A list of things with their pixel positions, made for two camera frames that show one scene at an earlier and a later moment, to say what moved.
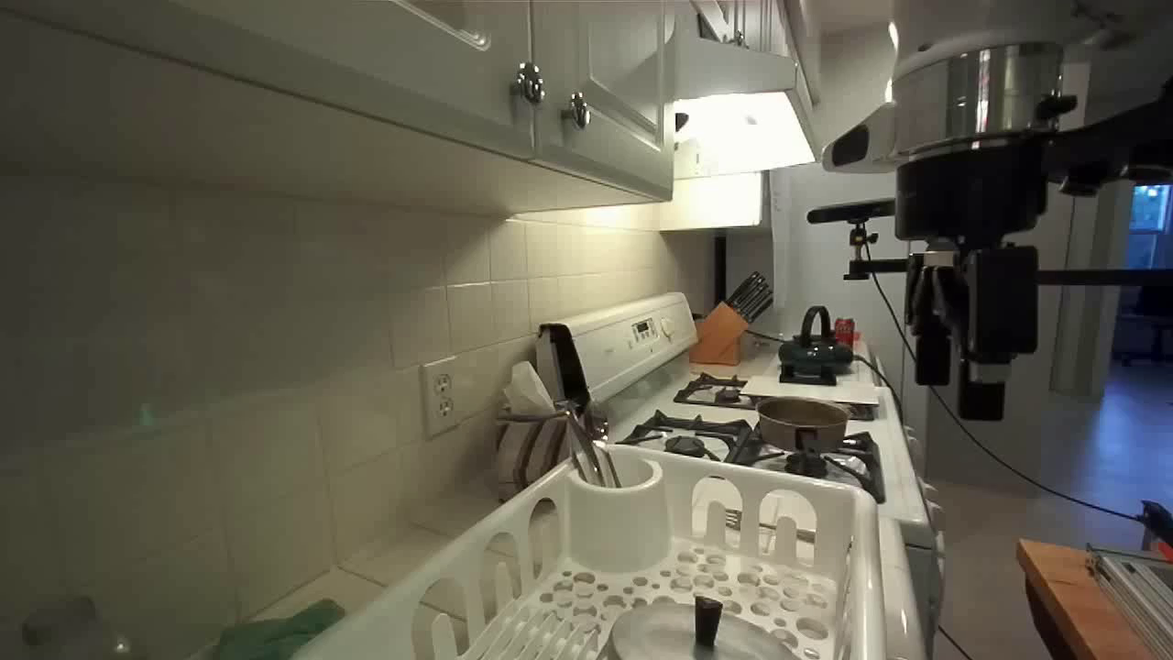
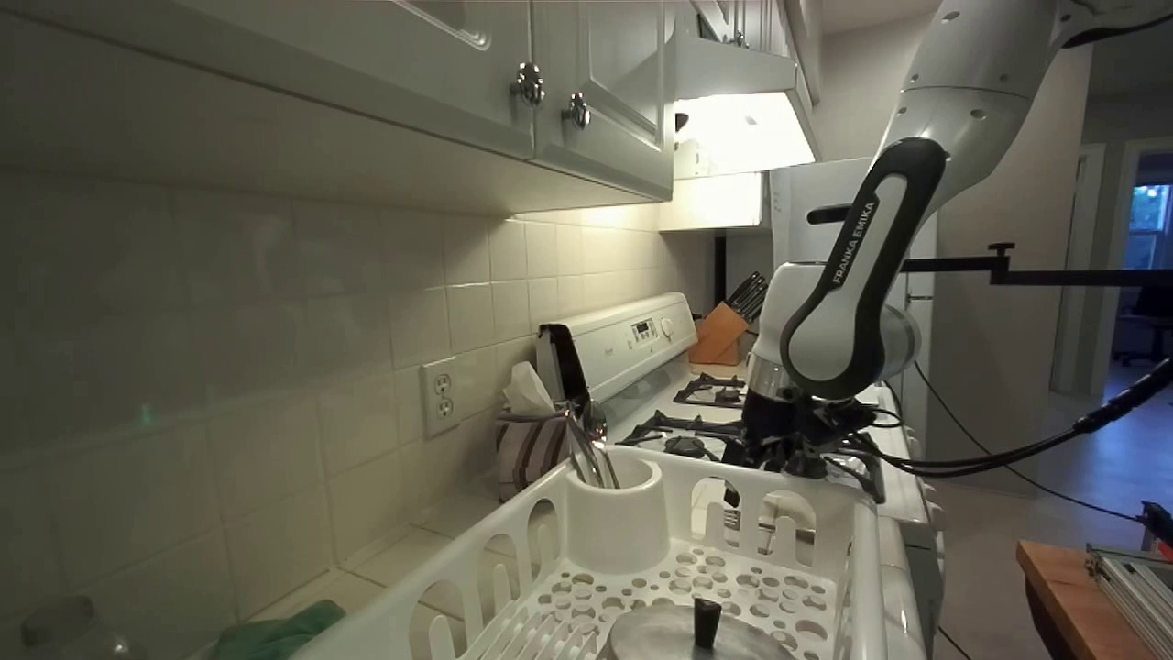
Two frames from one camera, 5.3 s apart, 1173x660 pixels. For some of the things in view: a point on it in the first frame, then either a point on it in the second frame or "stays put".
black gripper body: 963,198 -> 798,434
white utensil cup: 616,510 stays put
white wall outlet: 441,395 stays put
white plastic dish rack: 794,550 stays put
